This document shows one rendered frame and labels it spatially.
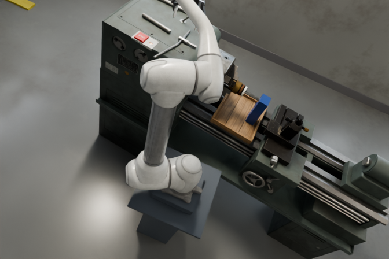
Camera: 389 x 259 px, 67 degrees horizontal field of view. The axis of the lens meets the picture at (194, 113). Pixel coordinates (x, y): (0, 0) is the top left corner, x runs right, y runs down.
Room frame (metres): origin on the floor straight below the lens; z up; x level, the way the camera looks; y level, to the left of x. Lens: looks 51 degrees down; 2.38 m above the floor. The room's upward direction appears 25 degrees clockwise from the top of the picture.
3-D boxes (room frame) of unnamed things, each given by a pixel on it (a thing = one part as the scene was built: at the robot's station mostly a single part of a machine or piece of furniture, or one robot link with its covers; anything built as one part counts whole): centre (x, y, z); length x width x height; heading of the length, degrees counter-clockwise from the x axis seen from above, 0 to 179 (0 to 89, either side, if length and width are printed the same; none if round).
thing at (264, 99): (1.35, -0.37, 1.00); 0.08 x 0.06 x 0.23; 173
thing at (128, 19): (1.42, 0.37, 1.06); 0.59 x 0.48 x 0.39; 83
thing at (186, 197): (0.75, -0.12, 0.83); 0.22 x 0.18 x 0.06; 90
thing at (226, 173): (1.35, -0.38, 0.53); 2.10 x 0.60 x 0.02; 83
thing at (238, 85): (1.38, -0.17, 1.08); 0.09 x 0.09 x 0.09; 83
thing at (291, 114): (1.31, -0.59, 0.95); 0.43 x 0.18 x 0.04; 173
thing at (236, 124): (1.36, -0.28, 0.89); 0.36 x 0.30 x 0.04; 173
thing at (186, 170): (0.74, -0.09, 0.97); 0.18 x 0.16 x 0.22; 118
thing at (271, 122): (1.25, -0.55, 1.00); 0.20 x 0.10 x 0.05; 83
